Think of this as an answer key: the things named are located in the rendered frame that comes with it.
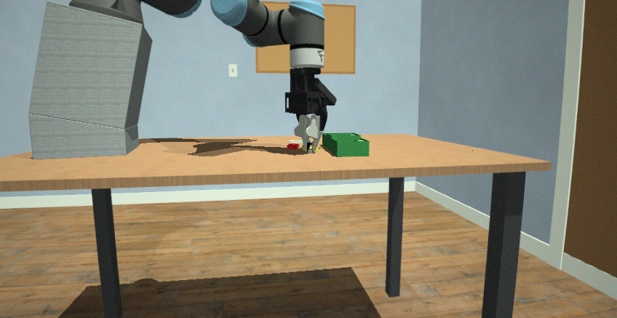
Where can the green rack of bins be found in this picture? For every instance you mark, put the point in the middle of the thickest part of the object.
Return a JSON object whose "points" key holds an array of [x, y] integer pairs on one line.
{"points": [[346, 144]]}

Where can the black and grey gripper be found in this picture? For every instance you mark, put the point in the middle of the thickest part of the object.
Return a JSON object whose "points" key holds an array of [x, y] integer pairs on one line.
{"points": [[306, 101]]}

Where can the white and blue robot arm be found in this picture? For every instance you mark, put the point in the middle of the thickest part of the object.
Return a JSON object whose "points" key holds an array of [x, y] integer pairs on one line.
{"points": [[302, 26]]}

